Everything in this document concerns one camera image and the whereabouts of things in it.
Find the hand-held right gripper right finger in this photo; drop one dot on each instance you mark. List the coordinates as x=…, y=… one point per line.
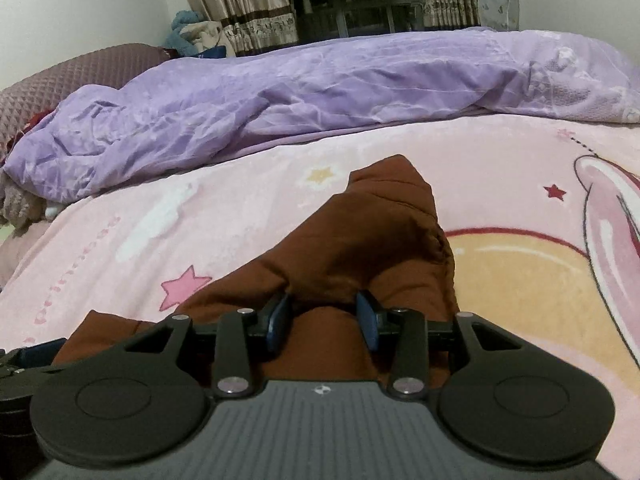
x=368, y=325

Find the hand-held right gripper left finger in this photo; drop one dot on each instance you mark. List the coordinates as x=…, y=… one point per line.
x=278, y=325

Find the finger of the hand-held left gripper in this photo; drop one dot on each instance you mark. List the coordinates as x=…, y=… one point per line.
x=37, y=352

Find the brown garment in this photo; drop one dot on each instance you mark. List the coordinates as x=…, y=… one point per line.
x=360, y=230

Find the pink printed blanket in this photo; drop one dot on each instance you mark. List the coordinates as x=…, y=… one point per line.
x=500, y=200

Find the red cloth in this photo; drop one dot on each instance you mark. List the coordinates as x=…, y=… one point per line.
x=37, y=120

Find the purple quilt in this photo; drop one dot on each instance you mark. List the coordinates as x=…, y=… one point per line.
x=300, y=90

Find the mauve quilted pillow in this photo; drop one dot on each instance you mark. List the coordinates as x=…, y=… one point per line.
x=75, y=72

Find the beige cloth bundle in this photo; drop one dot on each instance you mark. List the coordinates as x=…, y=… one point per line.
x=210, y=35

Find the dark glass window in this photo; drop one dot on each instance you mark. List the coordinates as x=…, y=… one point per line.
x=360, y=10

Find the blue plush toy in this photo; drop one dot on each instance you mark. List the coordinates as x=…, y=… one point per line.
x=182, y=22

